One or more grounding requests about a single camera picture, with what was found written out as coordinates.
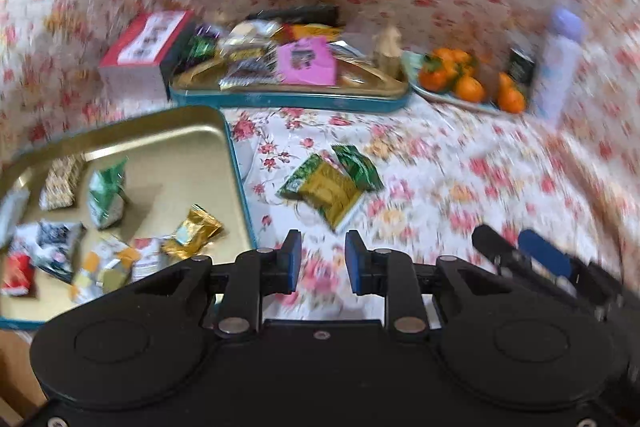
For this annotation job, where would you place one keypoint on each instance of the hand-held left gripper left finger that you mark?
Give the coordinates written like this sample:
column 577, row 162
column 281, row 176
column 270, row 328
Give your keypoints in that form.
column 290, row 264

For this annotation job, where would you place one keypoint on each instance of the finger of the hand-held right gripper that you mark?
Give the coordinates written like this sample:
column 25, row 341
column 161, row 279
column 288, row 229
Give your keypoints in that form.
column 545, row 253

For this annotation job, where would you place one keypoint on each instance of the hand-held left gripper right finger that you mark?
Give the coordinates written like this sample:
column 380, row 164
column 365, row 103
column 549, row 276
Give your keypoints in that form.
column 356, row 267

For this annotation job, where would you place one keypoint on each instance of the yellow green snack packet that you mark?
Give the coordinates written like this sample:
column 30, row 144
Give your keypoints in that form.
column 325, row 192

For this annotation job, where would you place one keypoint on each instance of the dark green snack packet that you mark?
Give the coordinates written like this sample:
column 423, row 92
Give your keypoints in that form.
column 360, row 167

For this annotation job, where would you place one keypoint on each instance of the gold foil snack packet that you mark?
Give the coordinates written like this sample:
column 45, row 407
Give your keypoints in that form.
column 192, row 232

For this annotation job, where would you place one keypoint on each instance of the white packet red label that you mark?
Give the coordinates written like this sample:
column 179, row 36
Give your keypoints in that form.
column 147, row 259

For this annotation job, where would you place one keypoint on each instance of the teal tin tray gold inside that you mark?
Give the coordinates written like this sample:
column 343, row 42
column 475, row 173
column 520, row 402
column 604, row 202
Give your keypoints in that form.
column 160, row 157

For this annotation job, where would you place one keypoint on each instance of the silver yellow snack packet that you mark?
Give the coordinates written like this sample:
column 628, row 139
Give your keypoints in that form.
column 102, row 272

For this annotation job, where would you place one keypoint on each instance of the green white snack packet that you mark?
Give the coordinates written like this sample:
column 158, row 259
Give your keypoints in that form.
column 107, row 199

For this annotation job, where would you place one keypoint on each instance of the gold patterned snack packet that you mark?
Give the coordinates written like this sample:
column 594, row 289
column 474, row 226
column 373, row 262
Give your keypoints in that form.
column 62, row 182

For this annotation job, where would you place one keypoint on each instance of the red white snack packet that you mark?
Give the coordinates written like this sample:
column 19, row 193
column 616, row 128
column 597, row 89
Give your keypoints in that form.
column 17, row 274

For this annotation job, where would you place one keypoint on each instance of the plain white snack packet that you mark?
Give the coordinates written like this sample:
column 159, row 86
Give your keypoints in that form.
column 10, row 214

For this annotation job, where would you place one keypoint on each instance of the floral printed blanket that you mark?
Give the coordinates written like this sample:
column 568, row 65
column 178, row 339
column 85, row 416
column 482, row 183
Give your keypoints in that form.
column 450, row 167

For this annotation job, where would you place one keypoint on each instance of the teal tin tray with sweets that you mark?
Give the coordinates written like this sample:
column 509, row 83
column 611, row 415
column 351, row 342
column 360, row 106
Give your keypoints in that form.
column 310, row 99

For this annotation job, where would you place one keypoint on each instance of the tangerine with leaf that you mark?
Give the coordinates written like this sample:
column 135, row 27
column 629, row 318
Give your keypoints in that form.
column 470, row 88
column 432, row 77

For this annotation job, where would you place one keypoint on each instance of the white fruit plate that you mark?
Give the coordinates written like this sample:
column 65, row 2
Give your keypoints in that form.
column 435, row 97

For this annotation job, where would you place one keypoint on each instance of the dark drink can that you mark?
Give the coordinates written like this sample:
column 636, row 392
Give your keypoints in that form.
column 520, row 64

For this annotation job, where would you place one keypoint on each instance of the purple white thermos bottle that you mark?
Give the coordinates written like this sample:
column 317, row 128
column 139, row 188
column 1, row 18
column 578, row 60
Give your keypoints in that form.
column 557, row 62

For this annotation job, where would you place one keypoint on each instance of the dark clear snack packet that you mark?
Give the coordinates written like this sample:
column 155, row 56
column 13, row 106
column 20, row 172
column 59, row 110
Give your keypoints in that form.
column 247, row 74

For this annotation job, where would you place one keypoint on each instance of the pink snack packet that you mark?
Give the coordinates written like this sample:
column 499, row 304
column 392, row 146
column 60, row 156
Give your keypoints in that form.
column 305, row 64

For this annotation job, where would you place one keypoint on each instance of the white packet yellow label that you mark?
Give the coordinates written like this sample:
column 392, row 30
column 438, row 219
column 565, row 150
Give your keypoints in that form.
column 250, row 52

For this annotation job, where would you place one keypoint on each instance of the orange snack packet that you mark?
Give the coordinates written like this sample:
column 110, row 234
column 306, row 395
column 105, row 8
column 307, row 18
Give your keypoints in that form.
column 307, row 32

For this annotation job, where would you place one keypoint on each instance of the green foil candy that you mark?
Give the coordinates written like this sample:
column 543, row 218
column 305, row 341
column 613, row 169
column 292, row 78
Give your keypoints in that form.
column 202, row 47

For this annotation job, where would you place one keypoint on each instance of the black snack packet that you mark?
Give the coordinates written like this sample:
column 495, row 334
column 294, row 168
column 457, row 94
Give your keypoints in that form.
column 295, row 14

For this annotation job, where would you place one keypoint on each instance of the red box with pictures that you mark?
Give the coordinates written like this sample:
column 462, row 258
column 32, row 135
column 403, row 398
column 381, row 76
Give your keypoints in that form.
column 140, row 52

